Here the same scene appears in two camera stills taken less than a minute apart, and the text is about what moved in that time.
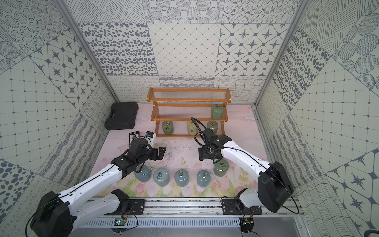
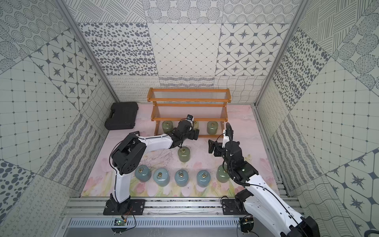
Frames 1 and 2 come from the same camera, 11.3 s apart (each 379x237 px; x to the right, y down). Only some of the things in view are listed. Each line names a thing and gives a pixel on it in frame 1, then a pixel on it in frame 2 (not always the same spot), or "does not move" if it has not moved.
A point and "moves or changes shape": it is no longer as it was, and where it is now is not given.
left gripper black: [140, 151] → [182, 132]
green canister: [220, 167] moves or changes shape
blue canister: [144, 175] does not move
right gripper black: [203, 155] → [219, 147]
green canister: [216, 111] → [183, 153]
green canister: [213, 125] does not move
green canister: [167, 127] does not move
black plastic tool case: [123, 116] does not move
